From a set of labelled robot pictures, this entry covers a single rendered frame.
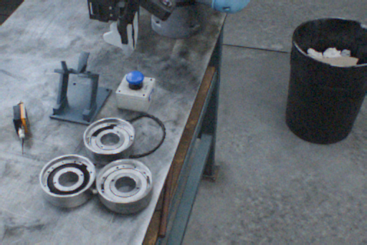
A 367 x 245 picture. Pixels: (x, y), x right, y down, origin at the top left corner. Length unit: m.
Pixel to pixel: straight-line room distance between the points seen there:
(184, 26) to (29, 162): 0.55
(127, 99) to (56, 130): 0.17
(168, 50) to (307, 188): 0.98
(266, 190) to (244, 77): 0.71
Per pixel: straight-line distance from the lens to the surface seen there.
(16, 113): 1.12
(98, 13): 1.02
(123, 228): 0.93
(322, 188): 2.10
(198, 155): 1.81
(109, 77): 1.24
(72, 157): 1.01
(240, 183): 2.06
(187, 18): 1.35
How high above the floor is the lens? 1.55
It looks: 41 degrees down
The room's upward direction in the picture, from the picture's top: 4 degrees counter-clockwise
